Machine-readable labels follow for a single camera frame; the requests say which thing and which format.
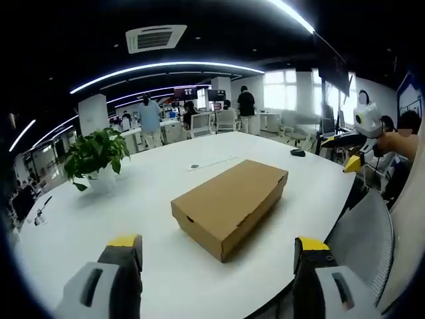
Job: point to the ceiling air conditioner vent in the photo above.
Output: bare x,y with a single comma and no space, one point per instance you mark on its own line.
154,39

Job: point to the brown cardboard shoe box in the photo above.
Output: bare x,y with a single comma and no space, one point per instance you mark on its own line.
229,207

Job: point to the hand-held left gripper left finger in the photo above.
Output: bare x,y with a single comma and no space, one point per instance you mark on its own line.
99,282

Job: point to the grey mesh office chair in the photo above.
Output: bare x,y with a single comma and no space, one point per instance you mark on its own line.
363,252

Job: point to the green potted plant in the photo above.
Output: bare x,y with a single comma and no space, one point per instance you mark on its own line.
96,154

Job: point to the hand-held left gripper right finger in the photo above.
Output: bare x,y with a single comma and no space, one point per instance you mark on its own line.
327,282

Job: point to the white plant pot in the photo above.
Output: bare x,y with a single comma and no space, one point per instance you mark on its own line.
103,181

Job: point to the white office chair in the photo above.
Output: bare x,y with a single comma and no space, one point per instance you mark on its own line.
226,120
202,123
289,123

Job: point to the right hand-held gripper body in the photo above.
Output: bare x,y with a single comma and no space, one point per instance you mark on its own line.
367,123

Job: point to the black device on table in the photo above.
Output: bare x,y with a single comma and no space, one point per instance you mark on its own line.
297,152

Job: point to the wall monitor screen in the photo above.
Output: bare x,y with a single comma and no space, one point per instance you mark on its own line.
216,94
185,93

